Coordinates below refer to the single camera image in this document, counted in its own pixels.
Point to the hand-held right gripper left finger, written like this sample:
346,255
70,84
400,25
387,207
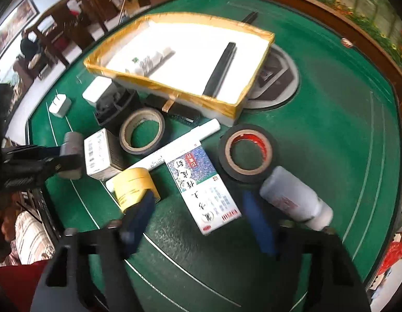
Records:
139,217

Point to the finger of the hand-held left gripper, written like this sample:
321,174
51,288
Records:
62,163

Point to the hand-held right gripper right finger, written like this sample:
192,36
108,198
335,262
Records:
256,224

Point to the grey tape roll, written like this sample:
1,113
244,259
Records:
72,141

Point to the yellow tape roll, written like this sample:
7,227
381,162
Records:
134,183

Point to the white plastic bottle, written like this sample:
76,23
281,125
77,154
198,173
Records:
291,195

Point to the white blue printed box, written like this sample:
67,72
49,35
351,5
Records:
204,185

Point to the black tape roll beige core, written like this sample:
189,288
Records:
127,139

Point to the black tape roll red core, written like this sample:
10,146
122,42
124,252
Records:
225,156

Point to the black and white carton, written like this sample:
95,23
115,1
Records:
98,154

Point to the white charger plug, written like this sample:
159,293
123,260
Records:
59,105

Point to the striped cloth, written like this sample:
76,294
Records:
32,239

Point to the black plastic holder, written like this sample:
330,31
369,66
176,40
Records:
114,110

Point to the plain white box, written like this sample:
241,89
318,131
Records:
97,91

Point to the long white marker tube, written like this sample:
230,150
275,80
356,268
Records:
207,129

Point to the flat black case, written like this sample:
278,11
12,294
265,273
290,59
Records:
181,112

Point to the red cloth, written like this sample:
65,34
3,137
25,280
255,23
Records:
19,282

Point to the white tube with green label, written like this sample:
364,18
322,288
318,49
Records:
149,62

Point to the red plastic bag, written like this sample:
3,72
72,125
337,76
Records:
395,256

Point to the dark wooden chair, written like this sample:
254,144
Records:
61,19

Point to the long black bar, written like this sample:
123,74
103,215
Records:
220,71

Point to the small red white item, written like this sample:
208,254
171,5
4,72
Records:
347,43

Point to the short black bar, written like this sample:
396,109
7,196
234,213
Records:
249,18

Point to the framed wall picture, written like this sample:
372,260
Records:
12,29

